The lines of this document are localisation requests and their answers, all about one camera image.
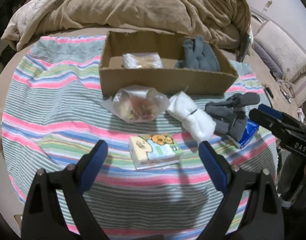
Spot dark grey dotted socks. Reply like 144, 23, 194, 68
205, 92, 260, 141

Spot grey knit socks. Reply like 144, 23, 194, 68
174, 35, 221, 72

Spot cartoon tissue pack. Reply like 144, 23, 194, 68
129, 134, 183, 170

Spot bag of cotton swabs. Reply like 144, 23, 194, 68
122, 53, 163, 69

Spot black small charger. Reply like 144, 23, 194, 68
264, 86, 274, 99

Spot blue tissue pack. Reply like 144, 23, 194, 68
227, 119, 259, 149

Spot grey pillow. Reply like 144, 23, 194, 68
253, 41, 283, 79

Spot white embroidered pillow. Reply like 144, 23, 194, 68
254, 21, 306, 82

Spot white rolled socks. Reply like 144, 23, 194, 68
167, 91, 216, 144

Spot metal bed headboard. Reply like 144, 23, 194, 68
250, 7, 306, 54

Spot beige fleece blanket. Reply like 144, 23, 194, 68
1, 0, 251, 51

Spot clear bag of small items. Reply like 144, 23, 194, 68
102, 85, 170, 123

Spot brown cardboard box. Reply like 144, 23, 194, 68
99, 31, 238, 96

